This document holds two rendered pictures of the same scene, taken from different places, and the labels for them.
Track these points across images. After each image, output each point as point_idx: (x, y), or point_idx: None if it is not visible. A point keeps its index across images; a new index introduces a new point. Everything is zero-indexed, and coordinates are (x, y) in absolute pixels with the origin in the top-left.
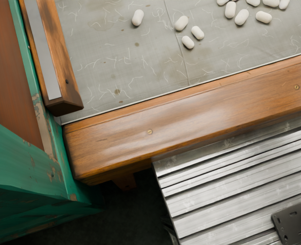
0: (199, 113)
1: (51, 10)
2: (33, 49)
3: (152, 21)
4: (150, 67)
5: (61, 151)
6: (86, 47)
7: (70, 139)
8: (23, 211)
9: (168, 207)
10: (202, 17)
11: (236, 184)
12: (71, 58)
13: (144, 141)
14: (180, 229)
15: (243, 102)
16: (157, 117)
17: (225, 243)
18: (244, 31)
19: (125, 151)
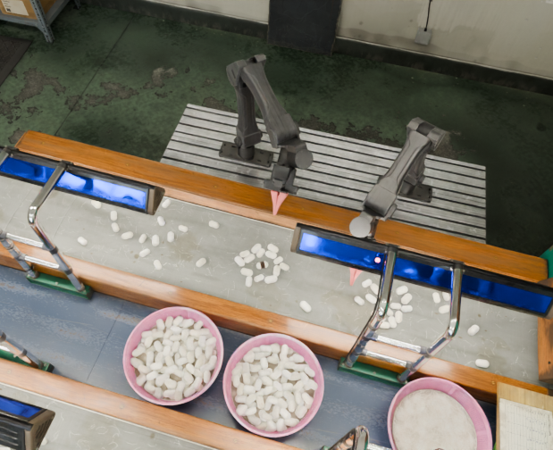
0: (462, 250)
1: (546, 345)
2: None
3: (462, 324)
4: None
5: None
6: (515, 333)
7: (545, 279)
8: None
9: (485, 235)
10: (425, 307)
11: (440, 224)
12: (528, 331)
13: (500, 254)
14: (483, 222)
15: (433, 242)
16: (488, 262)
17: (461, 204)
18: (402, 283)
19: (514, 255)
